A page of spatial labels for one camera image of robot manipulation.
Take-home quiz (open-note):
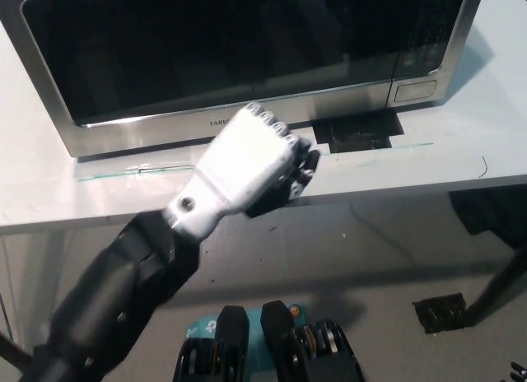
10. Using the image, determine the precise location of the black table leg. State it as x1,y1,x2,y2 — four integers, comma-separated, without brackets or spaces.
466,245,527,328
0,328,35,371

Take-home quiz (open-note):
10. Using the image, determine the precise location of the stainless steel microwave body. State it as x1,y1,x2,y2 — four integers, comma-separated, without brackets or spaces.
76,0,487,164

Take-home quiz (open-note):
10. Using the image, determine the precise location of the black floor tape patch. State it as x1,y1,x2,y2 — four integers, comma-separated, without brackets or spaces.
412,292,469,336

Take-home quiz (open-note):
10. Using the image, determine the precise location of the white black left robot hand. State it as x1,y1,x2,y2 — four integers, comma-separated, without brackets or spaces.
163,102,323,240

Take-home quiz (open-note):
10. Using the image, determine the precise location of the black tape patch on desk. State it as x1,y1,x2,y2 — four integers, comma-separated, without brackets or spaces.
311,109,405,155

